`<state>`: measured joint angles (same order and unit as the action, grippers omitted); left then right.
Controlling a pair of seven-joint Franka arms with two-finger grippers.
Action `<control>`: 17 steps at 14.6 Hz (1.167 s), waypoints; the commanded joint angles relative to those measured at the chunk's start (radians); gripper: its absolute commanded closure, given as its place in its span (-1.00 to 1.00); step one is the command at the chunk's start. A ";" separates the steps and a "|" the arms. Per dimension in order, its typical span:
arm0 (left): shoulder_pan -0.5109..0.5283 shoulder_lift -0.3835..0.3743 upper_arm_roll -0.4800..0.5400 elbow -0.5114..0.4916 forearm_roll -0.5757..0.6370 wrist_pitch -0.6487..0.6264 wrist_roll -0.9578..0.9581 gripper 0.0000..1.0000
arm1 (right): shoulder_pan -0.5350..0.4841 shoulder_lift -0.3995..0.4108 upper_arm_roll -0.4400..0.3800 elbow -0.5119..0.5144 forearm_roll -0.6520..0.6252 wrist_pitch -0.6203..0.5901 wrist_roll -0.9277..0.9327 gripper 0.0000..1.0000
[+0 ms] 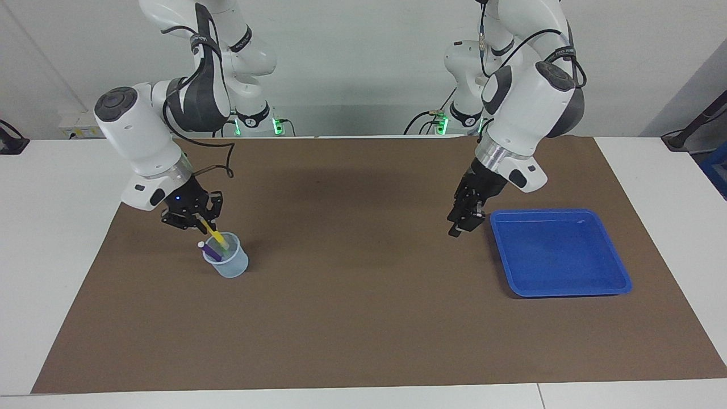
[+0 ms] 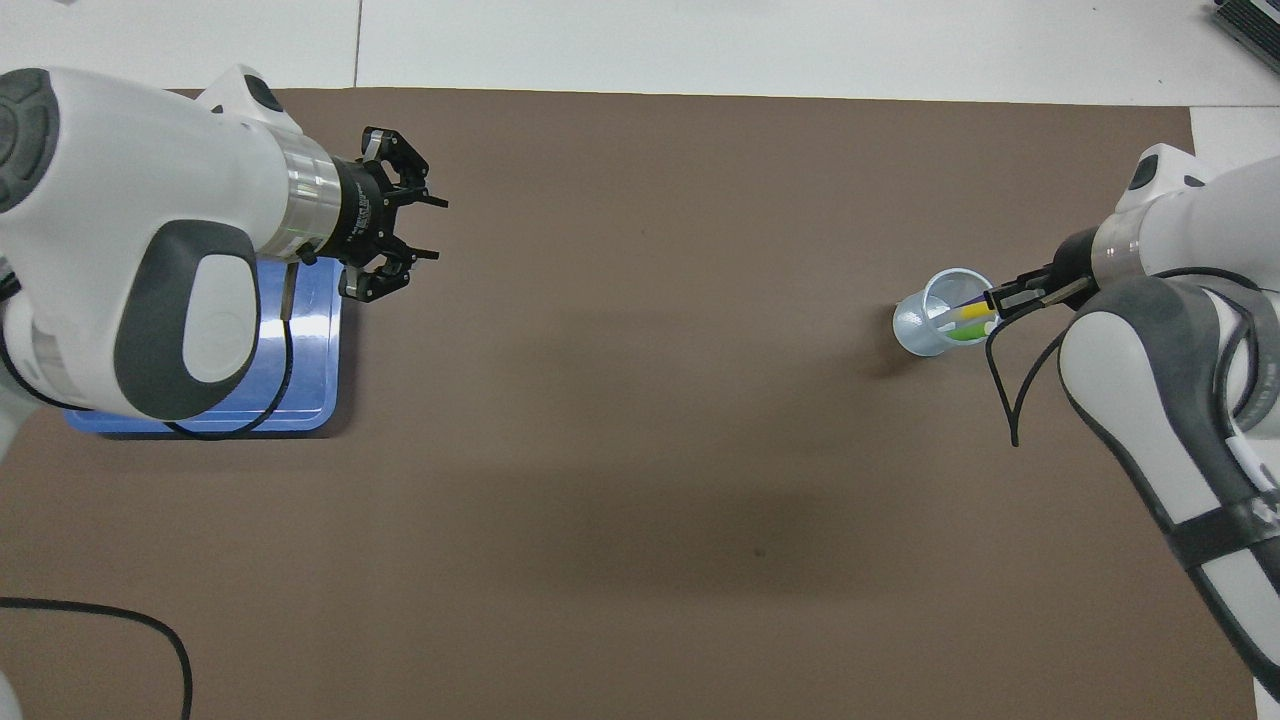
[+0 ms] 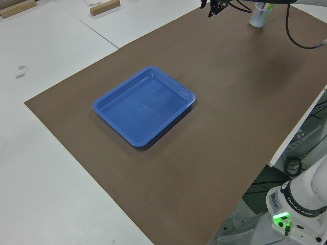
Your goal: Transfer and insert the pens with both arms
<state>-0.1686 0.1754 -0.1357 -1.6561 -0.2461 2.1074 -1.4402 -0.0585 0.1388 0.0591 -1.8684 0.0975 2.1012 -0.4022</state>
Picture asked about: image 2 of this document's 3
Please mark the purple pen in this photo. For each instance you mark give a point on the purple pen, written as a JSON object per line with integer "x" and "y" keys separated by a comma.
{"x": 957, "y": 306}

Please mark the yellow pen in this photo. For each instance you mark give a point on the yellow pen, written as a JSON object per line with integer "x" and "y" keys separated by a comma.
{"x": 970, "y": 313}

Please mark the green pen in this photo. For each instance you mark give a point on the green pen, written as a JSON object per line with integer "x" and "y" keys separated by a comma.
{"x": 968, "y": 332}

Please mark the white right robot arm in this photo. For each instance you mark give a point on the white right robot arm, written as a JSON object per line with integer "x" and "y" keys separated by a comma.
{"x": 1150, "y": 400}

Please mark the brown table mat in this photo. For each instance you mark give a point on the brown table mat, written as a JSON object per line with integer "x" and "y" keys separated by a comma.
{"x": 650, "y": 500}

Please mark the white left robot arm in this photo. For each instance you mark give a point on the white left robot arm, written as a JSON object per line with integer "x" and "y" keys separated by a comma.
{"x": 130, "y": 200}

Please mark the blue plastic tray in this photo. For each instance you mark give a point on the blue plastic tray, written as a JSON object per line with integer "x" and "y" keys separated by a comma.
{"x": 310, "y": 380}

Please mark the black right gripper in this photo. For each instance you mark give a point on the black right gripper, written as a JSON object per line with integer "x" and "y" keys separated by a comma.
{"x": 1075, "y": 262}

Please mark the grey ribbed device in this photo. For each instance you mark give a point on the grey ribbed device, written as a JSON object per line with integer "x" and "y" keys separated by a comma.
{"x": 1255, "y": 25}

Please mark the clear plastic cup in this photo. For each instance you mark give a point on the clear plastic cup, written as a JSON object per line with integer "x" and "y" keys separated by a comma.
{"x": 915, "y": 330}

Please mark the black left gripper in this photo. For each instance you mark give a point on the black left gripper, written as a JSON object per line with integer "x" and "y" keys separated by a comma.
{"x": 358, "y": 212}

